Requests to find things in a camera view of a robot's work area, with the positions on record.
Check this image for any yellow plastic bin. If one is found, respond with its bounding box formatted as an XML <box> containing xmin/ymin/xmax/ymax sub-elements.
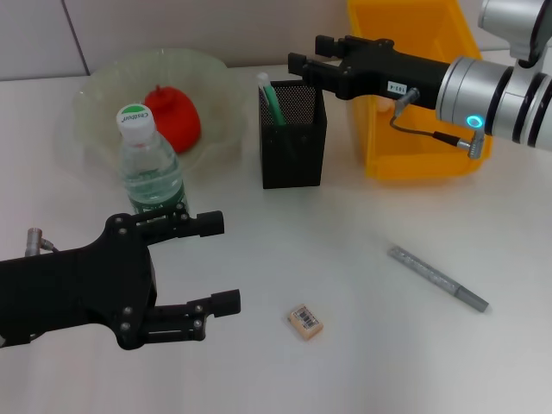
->
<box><xmin>347</xmin><ymin>0</ymin><xmax>495</xmax><ymax>180</ymax></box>

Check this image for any beige eraser with barcode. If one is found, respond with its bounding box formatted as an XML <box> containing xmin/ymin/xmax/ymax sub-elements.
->
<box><xmin>285</xmin><ymin>303</ymin><xmax>325</xmax><ymax>342</ymax></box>

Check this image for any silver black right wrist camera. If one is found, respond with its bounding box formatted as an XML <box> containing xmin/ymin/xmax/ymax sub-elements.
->
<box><xmin>477</xmin><ymin>0</ymin><xmax>552</xmax><ymax>68</ymax></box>

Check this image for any wrist cable with connector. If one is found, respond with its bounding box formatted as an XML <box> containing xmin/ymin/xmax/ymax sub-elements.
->
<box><xmin>26</xmin><ymin>227</ymin><xmax>61</xmax><ymax>256</ymax></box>
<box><xmin>389</xmin><ymin>87</ymin><xmax>486</xmax><ymax>160</ymax></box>

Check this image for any black mesh pen holder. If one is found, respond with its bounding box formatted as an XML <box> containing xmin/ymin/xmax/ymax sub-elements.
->
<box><xmin>257</xmin><ymin>78</ymin><xmax>329</xmax><ymax>190</ymax></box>

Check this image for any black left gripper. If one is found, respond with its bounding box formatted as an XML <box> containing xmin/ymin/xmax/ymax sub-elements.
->
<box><xmin>0</xmin><ymin>203</ymin><xmax>242</xmax><ymax>350</ymax></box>

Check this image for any green pen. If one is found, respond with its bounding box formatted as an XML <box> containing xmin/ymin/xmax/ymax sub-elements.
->
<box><xmin>255</xmin><ymin>72</ymin><xmax>287</xmax><ymax>127</ymax></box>

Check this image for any grey glitter pen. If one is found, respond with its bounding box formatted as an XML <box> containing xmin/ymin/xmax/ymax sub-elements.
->
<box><xmin>386</xmin><ymin>245</ymin><xmax>491</xmax><ymax>314</ymax></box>

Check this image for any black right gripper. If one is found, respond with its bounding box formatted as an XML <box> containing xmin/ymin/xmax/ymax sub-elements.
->
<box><xmin>287</xmin><ymin>34</ymin><xmax>452</xmax><ymax>109</ymax></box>

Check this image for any left wrist cable with connector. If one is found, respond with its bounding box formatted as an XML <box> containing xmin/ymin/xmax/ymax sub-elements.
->
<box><xmin>26</xmin><ymin>227</ymin><xmax>61</xmax><ymax>256</ymax></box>

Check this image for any right wrist cable with connector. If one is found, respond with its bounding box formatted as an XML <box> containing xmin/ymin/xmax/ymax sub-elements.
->
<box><xmin>389</xmin><ymin>87</ymin><xmax>486</xmax><ymax>160</ymax></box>

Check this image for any clear green-label water bottle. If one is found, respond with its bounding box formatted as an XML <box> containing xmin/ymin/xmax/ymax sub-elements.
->
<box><xmin>115</xmin><ymin>103</ymin><xmax>191</xmax><ymax>216</ymax></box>

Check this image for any pale green glass fruit plate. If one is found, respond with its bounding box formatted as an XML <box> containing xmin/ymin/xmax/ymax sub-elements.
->
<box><xmin>72</xmin><ymin>47</ymin><xmax>243</xmax><ymax>186</ymax></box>

